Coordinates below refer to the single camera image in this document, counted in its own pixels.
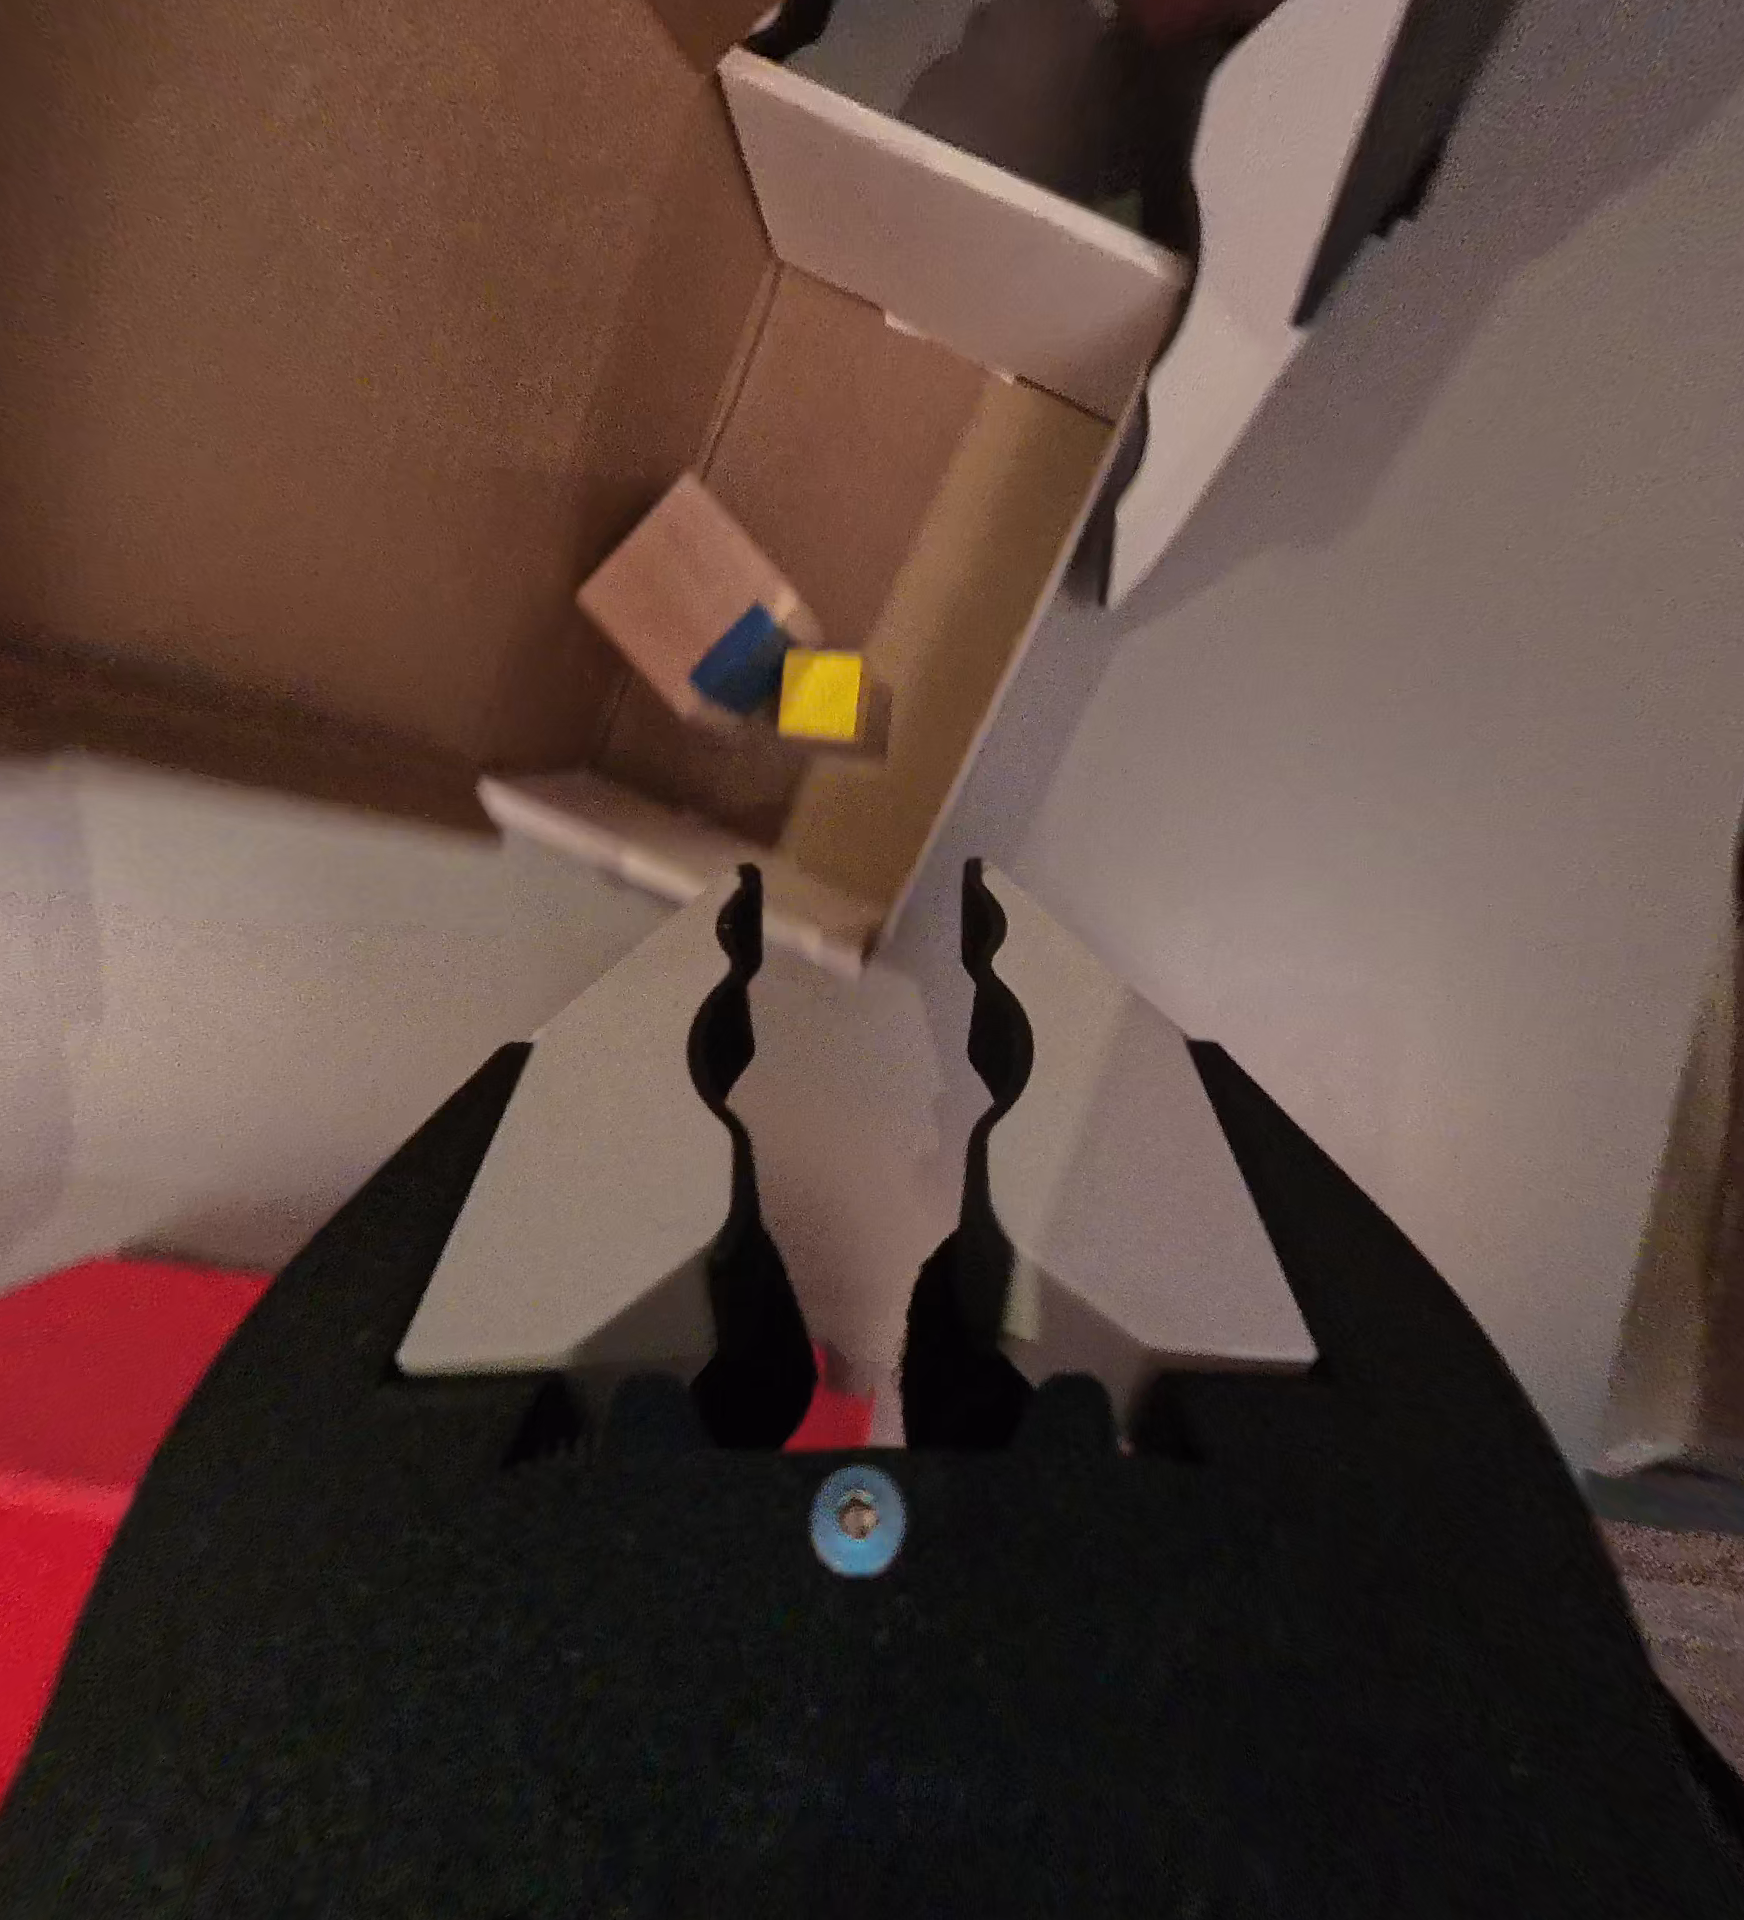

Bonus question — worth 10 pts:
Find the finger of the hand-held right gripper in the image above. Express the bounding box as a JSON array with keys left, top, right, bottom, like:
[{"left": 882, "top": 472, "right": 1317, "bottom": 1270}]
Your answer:
[{"left": 1105, "top": 0, "right": 1418, "bottom": 607}]

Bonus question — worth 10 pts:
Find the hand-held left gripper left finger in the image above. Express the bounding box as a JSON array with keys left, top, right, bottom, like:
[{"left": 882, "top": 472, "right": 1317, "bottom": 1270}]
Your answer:
[{"left": 398, "top": 863, "right": 819, "bottom": 1446}]

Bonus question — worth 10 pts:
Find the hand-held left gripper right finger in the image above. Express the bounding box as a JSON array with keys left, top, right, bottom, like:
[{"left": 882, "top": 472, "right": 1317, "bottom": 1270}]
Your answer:
[{"left": 903, "top": 858, "right": 1321, "bottom": 1446}]

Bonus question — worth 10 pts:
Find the blue wooden block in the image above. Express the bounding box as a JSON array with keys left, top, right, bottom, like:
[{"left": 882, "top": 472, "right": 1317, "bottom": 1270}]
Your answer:
[{"left": 688, "top": 607, "right": 794, "bottom": 716}]

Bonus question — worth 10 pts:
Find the yellow wooden block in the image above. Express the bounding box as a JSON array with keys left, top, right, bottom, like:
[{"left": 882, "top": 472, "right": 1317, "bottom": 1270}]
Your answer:
[{"left": 776, "top": 648, "right": 893, "bottom": 756}]

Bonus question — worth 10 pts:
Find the plain wooden block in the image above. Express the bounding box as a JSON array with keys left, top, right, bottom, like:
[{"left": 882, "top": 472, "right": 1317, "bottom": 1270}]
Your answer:
[{"left": 576, "top": 476, "right": 825, "bottom": 727}]

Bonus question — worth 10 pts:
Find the cardboard box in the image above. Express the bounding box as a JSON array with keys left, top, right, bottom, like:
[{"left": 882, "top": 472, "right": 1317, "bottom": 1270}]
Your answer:
[{"left": 0, "top": 0, "right": 1193, "bottom": 981}]

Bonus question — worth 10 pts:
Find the red box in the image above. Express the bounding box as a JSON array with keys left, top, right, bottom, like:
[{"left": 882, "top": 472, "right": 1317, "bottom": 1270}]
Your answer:
[{"left": 0, "top": 1257, "right": 878, "bottom": 1920}]

